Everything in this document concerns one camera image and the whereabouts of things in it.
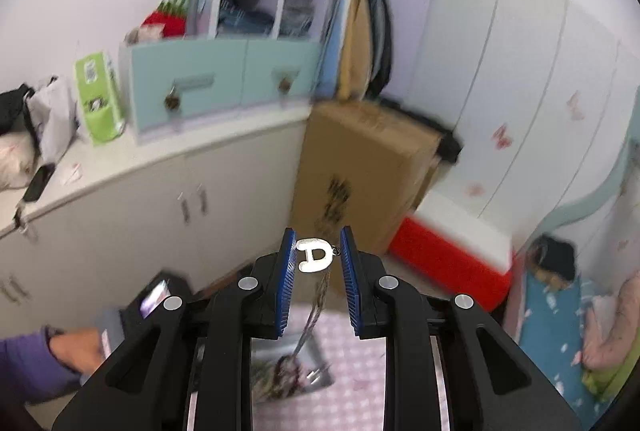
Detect teal bunk bed frame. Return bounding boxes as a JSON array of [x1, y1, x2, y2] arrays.
[[502, 86, 640, 431]]

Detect white fluffy cloth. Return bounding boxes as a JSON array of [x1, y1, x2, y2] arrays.
[[0, 133, 41, 189]]

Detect folded grey clothes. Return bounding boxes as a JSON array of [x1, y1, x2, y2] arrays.
[[280, 0, 316, 36]]

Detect black key fob strap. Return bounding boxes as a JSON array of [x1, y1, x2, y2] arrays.
[[14, 163, 57, 232]]

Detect teal drawer chest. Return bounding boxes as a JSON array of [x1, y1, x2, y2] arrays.
[[119, 35, 321, 144]]

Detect tan hanging jacket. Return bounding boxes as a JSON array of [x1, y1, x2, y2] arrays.
[[337, 0, 376, 102]]

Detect silver chain necklace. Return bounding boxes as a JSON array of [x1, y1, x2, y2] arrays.
[[280, 238, 343, 362]]

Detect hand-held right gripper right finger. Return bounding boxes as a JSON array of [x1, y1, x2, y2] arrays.
[[340, 226, 584, 431]]

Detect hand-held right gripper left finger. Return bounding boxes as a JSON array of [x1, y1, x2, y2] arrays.
[[52, 227, 299, 431]]

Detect red strawberry plush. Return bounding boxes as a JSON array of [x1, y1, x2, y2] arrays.
[[142, 0, 191, 39]]

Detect pink and green quilt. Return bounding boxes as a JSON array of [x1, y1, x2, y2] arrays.
[[582, 271, 640, 399]]

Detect grey metal box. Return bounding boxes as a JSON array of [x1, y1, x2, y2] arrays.
[[192, 336, 335, 404]]

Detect dark clothes pile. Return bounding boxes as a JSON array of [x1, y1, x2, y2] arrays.
[[380, 96, 461, 164]]

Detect folded dark clothes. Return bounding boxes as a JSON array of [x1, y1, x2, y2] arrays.
[[530, 236, 578, 282]]

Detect folded beige clothes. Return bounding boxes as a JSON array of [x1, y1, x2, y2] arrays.
[[537, 271, 573, 289]]

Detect dark pink butterfly sticker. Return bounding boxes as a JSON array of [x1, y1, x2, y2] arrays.
[[492, 123, 515, 148]]

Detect small cardboard box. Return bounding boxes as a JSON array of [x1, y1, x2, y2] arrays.
[[415, 156, 442, 212]]

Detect pale pink soft toy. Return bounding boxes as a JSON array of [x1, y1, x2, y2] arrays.
[[125, 25, 166, 46]]

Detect white wardrobe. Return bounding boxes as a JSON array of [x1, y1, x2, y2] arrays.
[[385, 0, 640, 232]]

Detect white low cabinet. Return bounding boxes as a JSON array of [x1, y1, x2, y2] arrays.
[[0, 106, 313, 342]]

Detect large cardboard box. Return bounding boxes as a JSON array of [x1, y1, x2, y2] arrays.
[[292, 101, 443, 254]]

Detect red storage stool white top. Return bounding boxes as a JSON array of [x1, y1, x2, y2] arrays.
[[390, 191, 516, 312]]

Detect light blue hanging shirt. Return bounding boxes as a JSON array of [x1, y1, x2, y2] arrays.
[[320, 0, 353, 99]]

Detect blue candy print bedsheet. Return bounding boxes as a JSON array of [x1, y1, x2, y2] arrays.
[[520, 268, 601, 397]]

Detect person's left hand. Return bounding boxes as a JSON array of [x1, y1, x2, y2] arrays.
[[47, 328, 108, 374]]

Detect white and black bag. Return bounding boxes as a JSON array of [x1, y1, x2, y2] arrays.
[[25, 75, 81, 166]]

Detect folded blue jeans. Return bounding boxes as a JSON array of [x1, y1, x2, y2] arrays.
[[217, 0, 276, 36]]

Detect green paper bag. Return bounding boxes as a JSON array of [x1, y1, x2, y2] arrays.
[[75, 51, 126, 144]]

